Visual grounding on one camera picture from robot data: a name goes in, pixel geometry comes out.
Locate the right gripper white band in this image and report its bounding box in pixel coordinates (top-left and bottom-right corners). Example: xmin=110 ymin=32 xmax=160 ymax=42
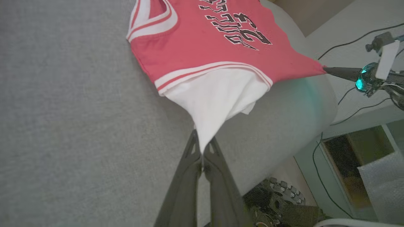
xmin=323 ymin=40 xmax=404 ymax=111

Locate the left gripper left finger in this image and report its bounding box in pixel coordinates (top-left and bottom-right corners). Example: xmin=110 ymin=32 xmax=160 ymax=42
xmin=154 ymin=129 xmax=202 ymax=227

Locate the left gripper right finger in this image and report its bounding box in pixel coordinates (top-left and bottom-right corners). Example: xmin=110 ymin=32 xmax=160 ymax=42
xmin=202 ymin=136 xmax=253 ymax=227

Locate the red and white jersey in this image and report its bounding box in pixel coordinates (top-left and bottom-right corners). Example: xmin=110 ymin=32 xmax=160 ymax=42
xmin=126 ymin=0 xmax=327 ymax=153

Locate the white textured sheet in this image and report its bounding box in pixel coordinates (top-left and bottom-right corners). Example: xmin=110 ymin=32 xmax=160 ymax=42
xmin=358 ymin=151 xmax=404 ymax=225

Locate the grey and yellow sofa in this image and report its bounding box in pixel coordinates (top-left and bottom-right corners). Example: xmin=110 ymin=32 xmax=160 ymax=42
xmin=0 ymin=0 xmax=338 ymax=227

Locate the thin black cable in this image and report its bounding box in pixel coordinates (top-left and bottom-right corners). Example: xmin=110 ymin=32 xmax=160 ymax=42
xmin=317 ymin=23 xmax=404 ymax=60
xmin=330 ymin=98 xmax=392 ymax=126
xmin=312 ymin=132 xmax=354 ymax=218

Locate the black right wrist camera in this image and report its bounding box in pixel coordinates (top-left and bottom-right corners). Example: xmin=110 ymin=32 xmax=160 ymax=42
xmin=365 ymin=32 xmax=395 ymax=52

